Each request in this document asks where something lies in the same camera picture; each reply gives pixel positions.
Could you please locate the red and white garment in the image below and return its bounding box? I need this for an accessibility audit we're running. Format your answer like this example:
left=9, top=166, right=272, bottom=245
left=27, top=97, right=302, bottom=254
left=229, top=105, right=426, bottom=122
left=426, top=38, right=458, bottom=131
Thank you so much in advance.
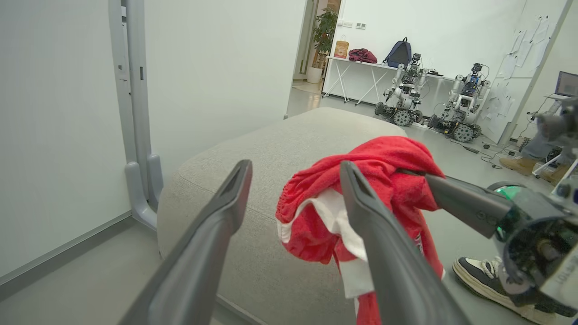
left=275, top=136, right=446, bottom=325

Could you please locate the tan work boot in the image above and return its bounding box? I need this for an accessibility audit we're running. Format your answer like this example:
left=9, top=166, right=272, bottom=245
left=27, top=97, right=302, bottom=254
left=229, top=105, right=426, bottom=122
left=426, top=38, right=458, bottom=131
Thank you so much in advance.
left=541, top=163, right=572, bottom=186
left=499, top=156, right=539, bottom=177

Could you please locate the grey wheeled robot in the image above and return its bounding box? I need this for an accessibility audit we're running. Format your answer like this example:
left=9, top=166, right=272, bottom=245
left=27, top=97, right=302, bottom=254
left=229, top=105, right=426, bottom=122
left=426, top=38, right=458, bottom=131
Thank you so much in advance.
left=374, top=53, right=429, bottom=127
left=428, top=63, right=492, bottom=143

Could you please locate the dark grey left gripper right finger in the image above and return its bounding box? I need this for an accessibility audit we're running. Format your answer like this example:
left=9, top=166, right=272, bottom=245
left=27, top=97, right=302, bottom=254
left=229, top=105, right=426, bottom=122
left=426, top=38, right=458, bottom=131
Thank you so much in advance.
left=340, top=161, right=470, bottom=325

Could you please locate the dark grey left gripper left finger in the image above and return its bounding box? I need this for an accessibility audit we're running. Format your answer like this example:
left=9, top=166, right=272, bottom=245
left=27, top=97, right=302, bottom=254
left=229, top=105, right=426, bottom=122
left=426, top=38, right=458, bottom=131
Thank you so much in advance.
left=118, top=159, right=253, bottom=325

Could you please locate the green potted plant white pot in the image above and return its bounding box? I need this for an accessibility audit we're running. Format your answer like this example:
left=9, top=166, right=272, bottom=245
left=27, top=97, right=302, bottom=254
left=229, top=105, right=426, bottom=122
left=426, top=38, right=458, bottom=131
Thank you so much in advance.
left=307, top=8, right=338, bottom=84

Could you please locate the open laptop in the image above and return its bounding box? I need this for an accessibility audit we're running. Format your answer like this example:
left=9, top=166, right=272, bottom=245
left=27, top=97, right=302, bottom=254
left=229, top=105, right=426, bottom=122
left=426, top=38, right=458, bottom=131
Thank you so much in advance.
left=549, top=71, right=578, bottom=101

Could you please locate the light grey fabric seat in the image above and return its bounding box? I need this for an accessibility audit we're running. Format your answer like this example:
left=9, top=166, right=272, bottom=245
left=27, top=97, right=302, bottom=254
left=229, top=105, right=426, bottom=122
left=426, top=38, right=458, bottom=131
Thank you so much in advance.
left=157, top=107, right=409, bottom=325

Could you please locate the black floor cable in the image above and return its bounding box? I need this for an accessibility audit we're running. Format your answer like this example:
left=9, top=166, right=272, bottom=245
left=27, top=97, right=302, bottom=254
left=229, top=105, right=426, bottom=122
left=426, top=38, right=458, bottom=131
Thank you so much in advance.
left=447, top=135, right=520, bottom=170

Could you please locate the white folding table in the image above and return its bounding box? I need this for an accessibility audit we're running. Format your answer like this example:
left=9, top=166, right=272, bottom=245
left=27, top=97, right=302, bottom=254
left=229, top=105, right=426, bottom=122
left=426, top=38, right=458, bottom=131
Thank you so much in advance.
left=322, top=56, right=457, bottom=106

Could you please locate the navy and white sneaker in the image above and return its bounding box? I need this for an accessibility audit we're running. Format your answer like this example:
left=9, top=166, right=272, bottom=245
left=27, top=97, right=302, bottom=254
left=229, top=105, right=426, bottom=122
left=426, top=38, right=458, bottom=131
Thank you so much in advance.
left=452, top=256, right=557, bottom=325

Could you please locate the blue jeans leg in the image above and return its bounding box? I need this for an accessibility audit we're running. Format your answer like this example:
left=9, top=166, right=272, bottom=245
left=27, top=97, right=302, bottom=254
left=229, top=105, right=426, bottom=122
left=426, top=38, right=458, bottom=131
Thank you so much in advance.
left=521, top=130, right=559, bottom=161

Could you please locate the grey metal stand frame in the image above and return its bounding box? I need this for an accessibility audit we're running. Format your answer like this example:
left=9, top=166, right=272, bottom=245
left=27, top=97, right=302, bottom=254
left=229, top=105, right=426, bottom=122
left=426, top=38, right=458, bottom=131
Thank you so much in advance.
left=107, top=0, right=164, bottom=231

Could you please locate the maroon folded clothing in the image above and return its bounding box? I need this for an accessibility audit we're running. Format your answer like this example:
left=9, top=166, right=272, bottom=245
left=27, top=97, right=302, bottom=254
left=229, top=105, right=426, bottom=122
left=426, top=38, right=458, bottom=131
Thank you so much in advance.
left=348, top=48, right=378, bottom=64

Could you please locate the dark blue backpack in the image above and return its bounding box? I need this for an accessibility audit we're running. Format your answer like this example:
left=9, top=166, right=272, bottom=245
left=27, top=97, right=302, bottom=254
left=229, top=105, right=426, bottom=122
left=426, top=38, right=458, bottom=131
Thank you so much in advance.
left=383, top=37, right=413, bottom=68

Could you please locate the orange paper bag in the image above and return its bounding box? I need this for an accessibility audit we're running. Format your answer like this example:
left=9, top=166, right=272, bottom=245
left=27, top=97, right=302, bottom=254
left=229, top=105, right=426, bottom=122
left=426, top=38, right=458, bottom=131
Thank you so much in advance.
left=334, top=35, right=350, bottom=59

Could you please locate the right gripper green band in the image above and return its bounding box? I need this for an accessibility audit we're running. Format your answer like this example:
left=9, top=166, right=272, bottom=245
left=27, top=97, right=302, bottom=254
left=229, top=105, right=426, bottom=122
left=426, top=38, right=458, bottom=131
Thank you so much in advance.
left=397, top=169, right=578, bottom=319

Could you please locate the white board with papers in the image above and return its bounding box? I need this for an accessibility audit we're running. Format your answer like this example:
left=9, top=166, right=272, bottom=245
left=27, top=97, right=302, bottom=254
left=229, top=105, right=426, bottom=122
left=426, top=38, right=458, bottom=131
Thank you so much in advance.
left=480, top=0, right=573, bottom=145

